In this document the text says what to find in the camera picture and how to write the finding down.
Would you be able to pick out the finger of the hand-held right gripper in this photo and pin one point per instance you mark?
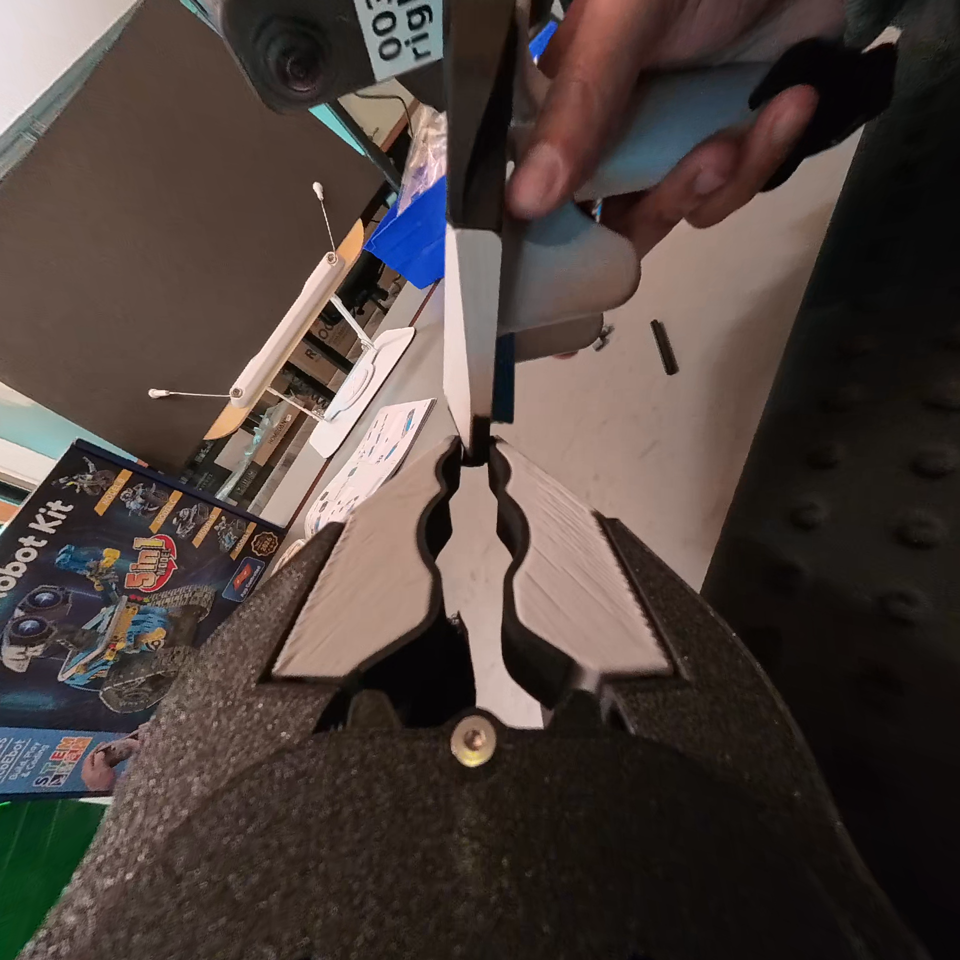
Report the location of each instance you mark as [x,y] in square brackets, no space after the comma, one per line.
[471,315]

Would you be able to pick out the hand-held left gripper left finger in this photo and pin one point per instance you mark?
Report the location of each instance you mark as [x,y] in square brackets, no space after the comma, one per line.
[360,592]

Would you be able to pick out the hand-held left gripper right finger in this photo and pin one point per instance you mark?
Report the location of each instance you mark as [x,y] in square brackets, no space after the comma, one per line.
[585,592]

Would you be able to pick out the black axle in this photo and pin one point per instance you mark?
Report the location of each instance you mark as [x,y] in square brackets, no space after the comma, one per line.
[664,347]

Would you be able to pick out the grey desk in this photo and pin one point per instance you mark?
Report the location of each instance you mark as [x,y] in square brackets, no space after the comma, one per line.
[660,465]

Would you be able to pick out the person's right hand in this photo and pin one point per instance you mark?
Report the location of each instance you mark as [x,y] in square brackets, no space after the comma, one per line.
[637,37]

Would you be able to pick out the clear plastic parts bags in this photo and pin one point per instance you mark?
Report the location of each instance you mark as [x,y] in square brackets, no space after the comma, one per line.
[424,165]

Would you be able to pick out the blue bin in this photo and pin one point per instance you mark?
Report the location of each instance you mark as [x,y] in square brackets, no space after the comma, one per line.
[409,240]

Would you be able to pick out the sticker sheet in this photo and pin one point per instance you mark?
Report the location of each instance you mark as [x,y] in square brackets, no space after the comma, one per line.
[390,442]

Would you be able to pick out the robot kit box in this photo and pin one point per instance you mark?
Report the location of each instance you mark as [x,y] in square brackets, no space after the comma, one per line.
[112,600]

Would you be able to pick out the black studded mat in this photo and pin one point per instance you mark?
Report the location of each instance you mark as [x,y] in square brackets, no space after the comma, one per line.
[862,525]

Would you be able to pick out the dark partition panel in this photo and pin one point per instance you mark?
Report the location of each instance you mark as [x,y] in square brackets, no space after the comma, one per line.
[150,225]

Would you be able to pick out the green bin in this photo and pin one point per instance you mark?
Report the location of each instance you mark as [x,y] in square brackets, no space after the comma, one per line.
[37,862]

